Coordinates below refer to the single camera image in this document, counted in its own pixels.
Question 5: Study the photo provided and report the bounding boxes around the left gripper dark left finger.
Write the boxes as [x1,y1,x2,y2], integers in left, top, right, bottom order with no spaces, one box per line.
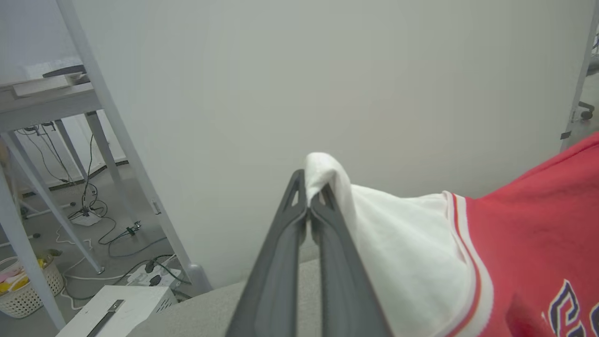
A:
[226,169,310,337]

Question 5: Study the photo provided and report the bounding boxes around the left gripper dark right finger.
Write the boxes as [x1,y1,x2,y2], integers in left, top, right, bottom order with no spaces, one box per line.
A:
[309,183,394,337]

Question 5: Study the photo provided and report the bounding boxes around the red and white jersey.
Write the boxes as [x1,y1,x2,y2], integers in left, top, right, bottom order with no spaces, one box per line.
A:
[304,132,599,337]

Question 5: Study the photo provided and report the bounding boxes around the white equipment box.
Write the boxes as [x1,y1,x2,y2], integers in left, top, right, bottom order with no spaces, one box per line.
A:
[56,285,178,337]

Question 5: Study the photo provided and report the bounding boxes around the small white floor power strip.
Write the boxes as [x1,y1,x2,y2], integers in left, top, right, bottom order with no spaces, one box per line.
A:
[70,210,104,227]

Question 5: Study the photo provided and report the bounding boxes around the white woven laundry basket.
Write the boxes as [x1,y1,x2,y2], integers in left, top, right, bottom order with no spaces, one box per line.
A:
[0,255,65,319]

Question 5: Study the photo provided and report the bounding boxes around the grey metal desk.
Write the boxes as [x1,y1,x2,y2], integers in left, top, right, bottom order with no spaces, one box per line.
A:
[0,70,128,330]

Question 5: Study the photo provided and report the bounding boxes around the black flat desk device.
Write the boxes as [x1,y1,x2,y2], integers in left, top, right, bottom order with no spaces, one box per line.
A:
[42,64,88,79]

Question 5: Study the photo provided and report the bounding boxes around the black strap handle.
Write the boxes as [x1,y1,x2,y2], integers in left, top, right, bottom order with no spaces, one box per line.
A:
[86,300,125,337]

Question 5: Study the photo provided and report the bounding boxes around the white floor cable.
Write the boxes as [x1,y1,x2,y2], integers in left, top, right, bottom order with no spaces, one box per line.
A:
[55,224,143,310]

